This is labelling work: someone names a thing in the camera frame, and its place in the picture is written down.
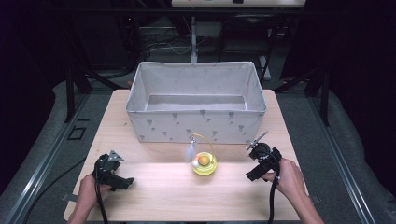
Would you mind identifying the white floor cables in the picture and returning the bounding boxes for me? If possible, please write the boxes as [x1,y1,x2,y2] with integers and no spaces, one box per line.
[139,36,192,56]

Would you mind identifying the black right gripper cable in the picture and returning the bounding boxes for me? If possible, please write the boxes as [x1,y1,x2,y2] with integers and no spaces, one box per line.
[267,169,281,224]

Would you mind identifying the yellow cat toy with feather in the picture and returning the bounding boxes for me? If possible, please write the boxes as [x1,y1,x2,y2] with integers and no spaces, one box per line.
[184,133,219,177]

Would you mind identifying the black metal stand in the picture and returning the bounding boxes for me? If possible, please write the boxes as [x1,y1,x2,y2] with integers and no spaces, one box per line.
[64,59,125,124]
[273,65,332,127]

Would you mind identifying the white metal pole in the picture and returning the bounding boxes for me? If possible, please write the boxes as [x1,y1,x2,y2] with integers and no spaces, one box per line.
[190,15,199,63]

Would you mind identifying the black cable on floor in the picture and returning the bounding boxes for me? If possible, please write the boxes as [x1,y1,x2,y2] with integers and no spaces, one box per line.
[21,158,87,224]

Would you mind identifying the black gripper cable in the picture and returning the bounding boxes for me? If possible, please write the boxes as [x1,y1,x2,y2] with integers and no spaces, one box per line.
[94,160,109,224]
[267,169,281,224]

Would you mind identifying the person's left hand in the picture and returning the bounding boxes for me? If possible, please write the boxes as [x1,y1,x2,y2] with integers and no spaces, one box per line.
[76,173,112,212]

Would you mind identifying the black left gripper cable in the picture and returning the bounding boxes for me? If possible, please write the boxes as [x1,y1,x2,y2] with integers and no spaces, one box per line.
[94,160,109,224]

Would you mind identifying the grey patterned fabric storage box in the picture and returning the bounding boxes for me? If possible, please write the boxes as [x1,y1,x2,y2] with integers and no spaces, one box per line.
[125,61,268,145]

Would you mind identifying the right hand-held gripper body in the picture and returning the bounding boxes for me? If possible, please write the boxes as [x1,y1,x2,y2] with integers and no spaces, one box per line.
[245,130,283,173]

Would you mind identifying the aluminium floor rail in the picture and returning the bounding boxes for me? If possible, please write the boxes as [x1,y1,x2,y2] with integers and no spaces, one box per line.
[307,92,378,224]
[0,92,92,224]

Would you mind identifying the person's right hand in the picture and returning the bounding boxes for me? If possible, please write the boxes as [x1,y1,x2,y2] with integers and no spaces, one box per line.
[262,158,308,203]

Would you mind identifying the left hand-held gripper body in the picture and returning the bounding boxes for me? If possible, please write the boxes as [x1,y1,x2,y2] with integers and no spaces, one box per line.
[92,149,125,189]

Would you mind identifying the black chair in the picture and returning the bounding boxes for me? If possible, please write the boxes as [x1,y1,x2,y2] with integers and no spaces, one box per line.
[217,13,283,63]

